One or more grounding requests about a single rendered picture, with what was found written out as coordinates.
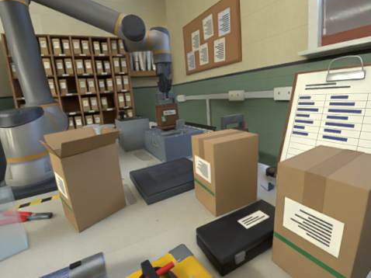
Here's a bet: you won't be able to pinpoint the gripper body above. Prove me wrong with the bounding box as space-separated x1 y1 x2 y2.
154 61 173 78

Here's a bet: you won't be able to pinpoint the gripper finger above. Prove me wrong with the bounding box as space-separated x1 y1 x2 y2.
164 75 173 100
157 75 168 100

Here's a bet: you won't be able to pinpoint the brown relay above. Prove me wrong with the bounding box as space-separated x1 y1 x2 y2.
154 103 179 130

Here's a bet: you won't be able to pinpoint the dark ribbed tray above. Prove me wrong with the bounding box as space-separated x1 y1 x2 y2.
184 121 217 134

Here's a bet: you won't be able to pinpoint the dark grey flat tray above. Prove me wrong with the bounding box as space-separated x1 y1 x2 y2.
129 157 196 206

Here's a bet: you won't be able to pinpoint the open cardboard box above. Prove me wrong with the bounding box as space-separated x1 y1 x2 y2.
39 126 128 234

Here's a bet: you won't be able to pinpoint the grey control box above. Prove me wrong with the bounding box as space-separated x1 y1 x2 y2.
114 116 151 152

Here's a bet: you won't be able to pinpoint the cork notice board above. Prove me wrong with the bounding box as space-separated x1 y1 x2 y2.
182 0 243 76

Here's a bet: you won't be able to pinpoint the brown shelf unit with boxes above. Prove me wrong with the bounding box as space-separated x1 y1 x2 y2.
0 33 136 130

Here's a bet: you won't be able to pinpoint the tall closed cardboard box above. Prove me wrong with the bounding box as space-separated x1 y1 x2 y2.
190 128 260 218

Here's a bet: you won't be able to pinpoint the brown clipboard with form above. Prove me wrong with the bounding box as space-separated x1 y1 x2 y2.
276 54 371 168

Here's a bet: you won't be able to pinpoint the black case with label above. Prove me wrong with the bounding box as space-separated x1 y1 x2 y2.
195 199 276 277

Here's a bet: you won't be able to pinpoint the white framed window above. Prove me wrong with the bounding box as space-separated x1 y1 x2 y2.
297 0 371 59

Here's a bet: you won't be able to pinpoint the yellow multimeter with probes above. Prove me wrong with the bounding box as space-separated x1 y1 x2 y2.
125 243 214 278

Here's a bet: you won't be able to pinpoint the large closed cardboard box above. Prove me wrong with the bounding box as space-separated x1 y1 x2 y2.
271 144 371 278

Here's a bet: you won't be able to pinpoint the clear plastic container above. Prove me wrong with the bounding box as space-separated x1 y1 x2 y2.
0 183 29 262

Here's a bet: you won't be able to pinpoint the grey metal bracket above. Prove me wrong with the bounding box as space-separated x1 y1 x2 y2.
154 92 178 107

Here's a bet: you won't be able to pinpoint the wall shelf with white binders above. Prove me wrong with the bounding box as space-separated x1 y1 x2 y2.
128 50 159 78

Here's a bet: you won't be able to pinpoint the white wall trunking with sockets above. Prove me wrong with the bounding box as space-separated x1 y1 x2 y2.
175 86 293 127

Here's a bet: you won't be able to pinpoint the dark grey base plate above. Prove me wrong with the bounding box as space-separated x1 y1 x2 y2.
9 180 61 201

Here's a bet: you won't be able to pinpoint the red handled pliers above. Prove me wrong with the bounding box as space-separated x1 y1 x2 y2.
2 210 54 224

